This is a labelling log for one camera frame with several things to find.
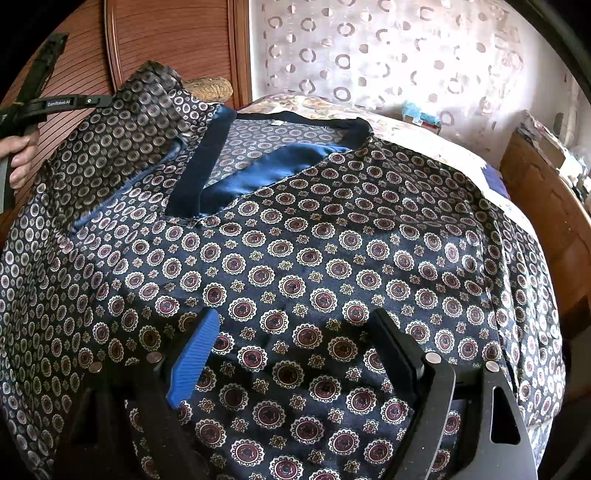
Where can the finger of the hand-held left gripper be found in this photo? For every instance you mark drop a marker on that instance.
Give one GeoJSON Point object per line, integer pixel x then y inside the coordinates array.
{"type": "Point", "coordinates": [74, 102]}

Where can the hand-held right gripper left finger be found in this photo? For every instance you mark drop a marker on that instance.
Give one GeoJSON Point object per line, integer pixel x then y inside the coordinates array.
{"type": "Point", "coordinates": [194, 360]}

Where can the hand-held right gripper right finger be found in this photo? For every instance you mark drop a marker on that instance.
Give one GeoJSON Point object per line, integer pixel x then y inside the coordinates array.
{"type": "Point", "coordinates": [400, 350]}

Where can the navy medallion-print shirt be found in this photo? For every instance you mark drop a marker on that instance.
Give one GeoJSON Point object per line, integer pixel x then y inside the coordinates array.
{"type": "Point", "coordinates": [300, 240]}

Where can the person's left hand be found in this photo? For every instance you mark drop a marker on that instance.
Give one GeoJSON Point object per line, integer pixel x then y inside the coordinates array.
{"type": "Point", "coordinates": [22, 154]}

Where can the wooden headboard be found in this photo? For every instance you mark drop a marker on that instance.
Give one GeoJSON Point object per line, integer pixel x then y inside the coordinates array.
{"type": "Point", "coordinates": [152, 41]}

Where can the embroidered olive pillow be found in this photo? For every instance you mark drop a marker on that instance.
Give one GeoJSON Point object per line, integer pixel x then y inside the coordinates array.
{"type": "Point", "coordinates": [208, 86]}

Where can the navy blanket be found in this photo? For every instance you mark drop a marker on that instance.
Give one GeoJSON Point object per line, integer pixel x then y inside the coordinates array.
{"type": "Point", "coordinates": [495, 179]}

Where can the wooden desk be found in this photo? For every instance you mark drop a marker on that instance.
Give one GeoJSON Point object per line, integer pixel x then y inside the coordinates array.
{"type": "Point", "coordinates": [540, 198]}

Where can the floral bedspread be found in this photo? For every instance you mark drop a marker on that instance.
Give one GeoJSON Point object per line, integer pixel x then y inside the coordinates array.
{"type": "Point", "coordinates": [429, 134]}

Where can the teal box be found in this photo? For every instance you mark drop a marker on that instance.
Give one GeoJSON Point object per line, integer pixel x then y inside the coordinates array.
{"type": "Point", "coordinates": [418, 115]}

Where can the clutter on desk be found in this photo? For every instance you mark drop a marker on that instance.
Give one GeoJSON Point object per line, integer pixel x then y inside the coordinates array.
{"type": "Point", "coordinates": [554, 138]}

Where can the white circle-pattern curtain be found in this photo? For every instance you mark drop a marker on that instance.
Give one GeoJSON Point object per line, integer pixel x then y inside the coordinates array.
{"type": "Point", "coordinates": [397, 55]}

